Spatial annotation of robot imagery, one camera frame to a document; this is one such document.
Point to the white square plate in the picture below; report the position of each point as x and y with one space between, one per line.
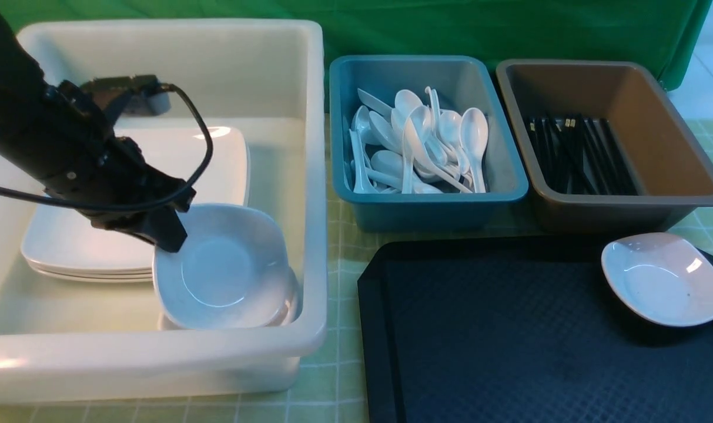
90 277
35 258

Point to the white spoon centre in bin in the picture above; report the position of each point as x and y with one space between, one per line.
414 133

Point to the green checkered tablecloth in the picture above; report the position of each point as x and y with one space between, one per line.
329 384

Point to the lower white square plate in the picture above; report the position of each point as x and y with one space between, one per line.
90 277

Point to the black chopsticks bundle in bin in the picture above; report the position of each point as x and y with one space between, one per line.
580 155

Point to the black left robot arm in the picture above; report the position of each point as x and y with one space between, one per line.
63 136

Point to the top white square plate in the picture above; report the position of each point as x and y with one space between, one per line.
35 258

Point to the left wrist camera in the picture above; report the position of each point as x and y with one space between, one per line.
137 95

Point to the white rectangular rice plate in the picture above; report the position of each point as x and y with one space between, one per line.
65 238

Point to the brown plastic bin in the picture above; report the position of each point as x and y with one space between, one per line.
674 174

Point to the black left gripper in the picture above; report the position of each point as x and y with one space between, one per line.
110 181

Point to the green backdrop cloth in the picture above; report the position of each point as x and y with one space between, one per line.
659 35

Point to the white bowl tray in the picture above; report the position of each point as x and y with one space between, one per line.
231 271
662 278

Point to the large white plastic tub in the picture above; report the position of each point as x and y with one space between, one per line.
231 69

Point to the black serving tray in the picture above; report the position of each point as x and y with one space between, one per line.
519 329

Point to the teal plastic bin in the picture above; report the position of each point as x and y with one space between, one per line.
461 82

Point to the white spoon rightmost in bin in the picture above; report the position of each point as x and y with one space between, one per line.
474 133

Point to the white spoon in bin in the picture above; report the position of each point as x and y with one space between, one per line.
474 133
414 133
362 183

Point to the white spoon left in bin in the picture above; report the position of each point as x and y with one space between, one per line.
362 183

